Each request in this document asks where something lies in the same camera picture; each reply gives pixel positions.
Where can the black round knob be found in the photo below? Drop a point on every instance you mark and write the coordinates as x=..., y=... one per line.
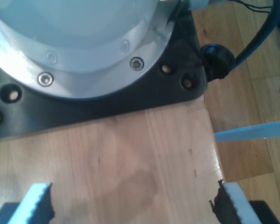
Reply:
x=217, y=60

